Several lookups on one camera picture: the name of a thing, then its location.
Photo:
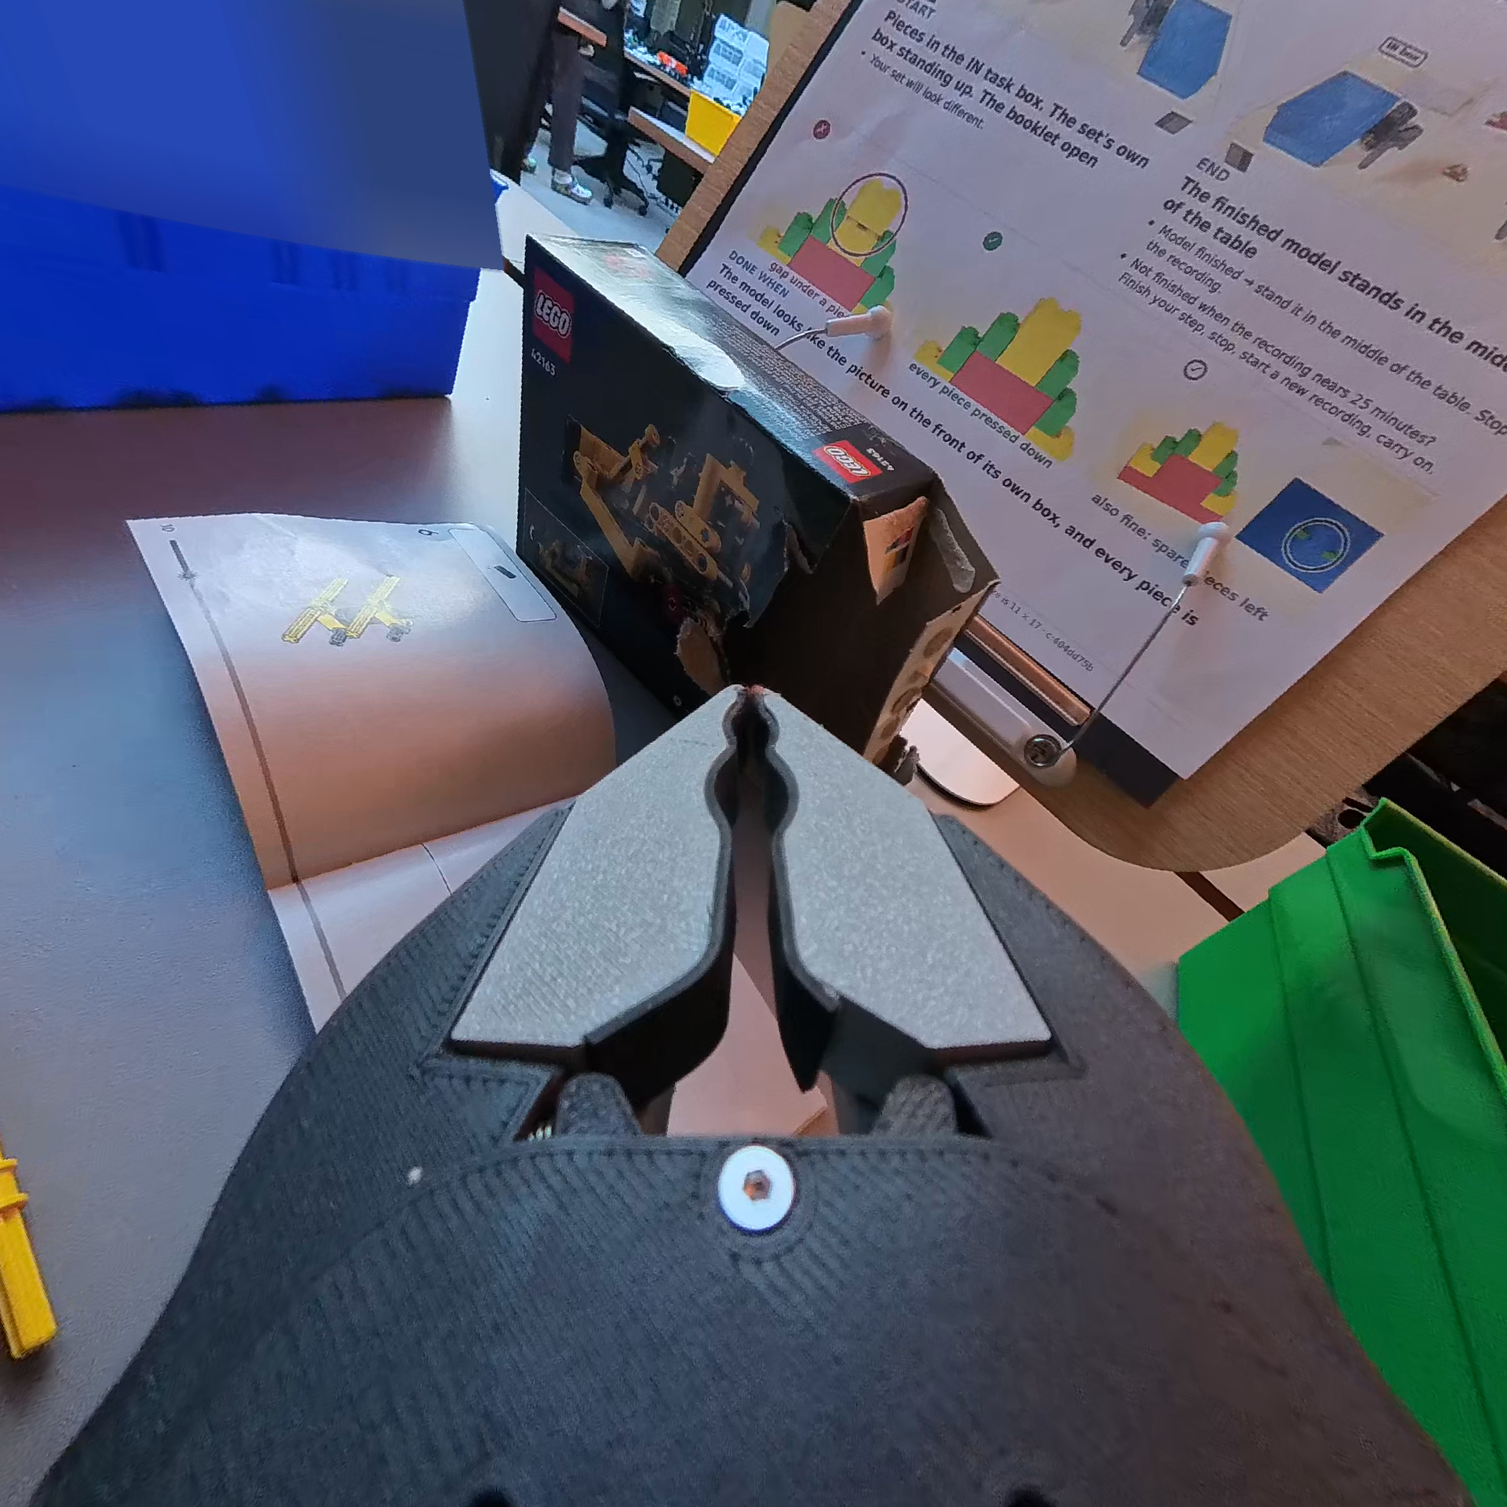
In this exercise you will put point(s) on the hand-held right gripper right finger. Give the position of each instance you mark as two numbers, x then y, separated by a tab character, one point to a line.
906	919

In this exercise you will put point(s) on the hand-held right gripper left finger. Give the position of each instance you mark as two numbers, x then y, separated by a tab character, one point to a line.
612	906

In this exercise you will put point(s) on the black toy set box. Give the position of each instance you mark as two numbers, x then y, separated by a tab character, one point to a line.
718	506

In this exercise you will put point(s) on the open instruction booklet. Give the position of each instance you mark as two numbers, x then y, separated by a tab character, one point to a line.
400	695

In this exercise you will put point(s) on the wooden sheet stand board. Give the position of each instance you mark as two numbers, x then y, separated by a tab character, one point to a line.
1330	754

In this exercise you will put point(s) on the green plastic bin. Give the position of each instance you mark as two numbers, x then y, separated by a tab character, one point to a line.
1366	1095

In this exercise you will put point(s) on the printed instruction sheet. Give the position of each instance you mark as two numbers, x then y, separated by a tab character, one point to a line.
1165	341

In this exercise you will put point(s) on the yellow toy beam piece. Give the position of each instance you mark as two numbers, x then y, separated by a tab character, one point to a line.
18	1260

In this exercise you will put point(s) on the blue plastic bin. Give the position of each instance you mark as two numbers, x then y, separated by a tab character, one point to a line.
212	318

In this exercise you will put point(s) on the black office chair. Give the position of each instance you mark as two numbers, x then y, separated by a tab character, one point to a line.
612	130

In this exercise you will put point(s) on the yellow storage bin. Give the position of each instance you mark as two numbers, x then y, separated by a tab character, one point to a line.
711	121

